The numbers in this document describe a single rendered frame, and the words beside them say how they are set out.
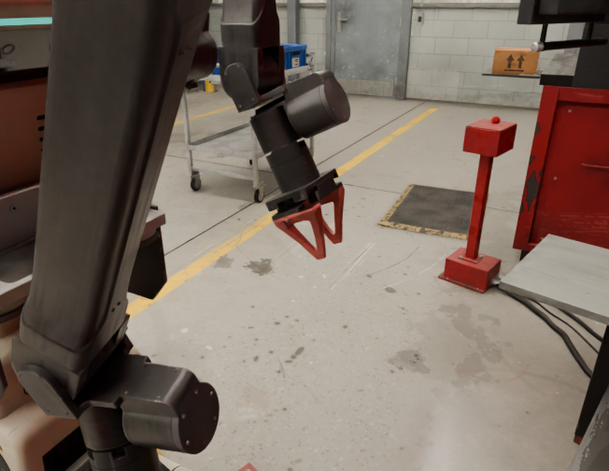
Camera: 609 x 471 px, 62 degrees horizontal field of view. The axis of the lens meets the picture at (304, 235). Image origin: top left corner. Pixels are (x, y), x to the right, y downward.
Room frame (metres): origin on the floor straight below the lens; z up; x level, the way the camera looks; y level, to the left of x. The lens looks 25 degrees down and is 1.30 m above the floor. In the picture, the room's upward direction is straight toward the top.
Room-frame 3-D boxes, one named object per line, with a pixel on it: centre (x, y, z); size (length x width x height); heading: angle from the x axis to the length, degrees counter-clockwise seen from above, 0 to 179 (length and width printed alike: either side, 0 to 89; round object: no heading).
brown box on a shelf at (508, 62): (2.60, -1.03, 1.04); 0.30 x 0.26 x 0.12; 153
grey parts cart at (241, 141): (3.88, 0.40, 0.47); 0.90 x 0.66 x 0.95; 153
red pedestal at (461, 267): (2.29, -0.85, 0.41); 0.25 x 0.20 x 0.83; 49
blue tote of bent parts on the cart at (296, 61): (4.10, 0.28, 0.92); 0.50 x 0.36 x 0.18; 63
